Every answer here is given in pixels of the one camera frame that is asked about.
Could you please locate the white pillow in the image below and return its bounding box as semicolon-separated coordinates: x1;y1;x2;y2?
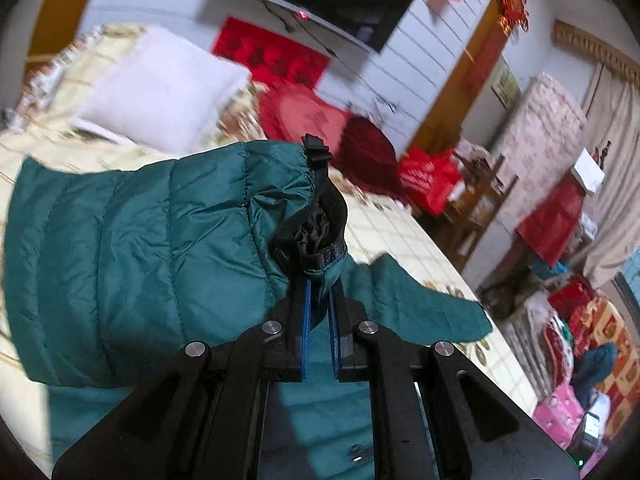
72;25;251;153

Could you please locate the red shopping bag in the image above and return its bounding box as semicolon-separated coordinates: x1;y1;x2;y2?
397;147;463;216

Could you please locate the red heart pillow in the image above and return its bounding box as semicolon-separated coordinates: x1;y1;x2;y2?
257;85;361;161

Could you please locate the wooden door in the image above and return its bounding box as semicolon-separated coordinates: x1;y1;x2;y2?
27;0;108;61

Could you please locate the dark red fuzzy pillow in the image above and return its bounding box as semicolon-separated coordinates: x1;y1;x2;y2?
332;115;411;206

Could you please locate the white box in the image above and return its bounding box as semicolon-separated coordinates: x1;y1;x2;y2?
572;149;606;196

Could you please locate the pink printed bag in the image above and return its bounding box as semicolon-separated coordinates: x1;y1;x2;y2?
532;382;586;448

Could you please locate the framed wall picture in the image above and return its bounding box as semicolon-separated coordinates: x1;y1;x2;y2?
492;67;518;108

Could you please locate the teal cloth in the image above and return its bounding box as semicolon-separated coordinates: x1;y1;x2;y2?
570;342;618;396

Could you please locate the floral mattress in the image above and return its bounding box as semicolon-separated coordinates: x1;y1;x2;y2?
487;72;588;241

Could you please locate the bed with floral checked sheet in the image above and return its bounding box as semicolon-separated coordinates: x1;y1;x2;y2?
0;25;541;480

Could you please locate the red cloth cover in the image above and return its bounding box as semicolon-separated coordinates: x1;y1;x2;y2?
516;172;586;267

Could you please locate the beige curtain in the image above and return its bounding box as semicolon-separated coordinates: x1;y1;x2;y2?
580;57;640;288

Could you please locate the red knot ornament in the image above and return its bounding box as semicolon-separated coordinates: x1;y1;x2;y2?
491;0;532;36

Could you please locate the wooden curtain cornice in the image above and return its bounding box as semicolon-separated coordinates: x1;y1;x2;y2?
552;19;640;86

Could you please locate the pile of colourful blankets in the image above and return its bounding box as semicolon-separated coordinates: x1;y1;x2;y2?
547;280;640;436

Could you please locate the wooden door frame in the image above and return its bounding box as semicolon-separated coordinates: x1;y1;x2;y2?
412;0;538;151

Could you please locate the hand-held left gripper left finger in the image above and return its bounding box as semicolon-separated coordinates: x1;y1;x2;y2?
52;280;313;480

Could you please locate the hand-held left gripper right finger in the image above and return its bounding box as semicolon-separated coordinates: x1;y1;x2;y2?
327;282;581;480

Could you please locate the teal down jacket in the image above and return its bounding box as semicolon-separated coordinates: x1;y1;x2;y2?
2;140;493;480

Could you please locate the wooden chair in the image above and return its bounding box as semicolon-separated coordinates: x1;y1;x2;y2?
440;152;518;271

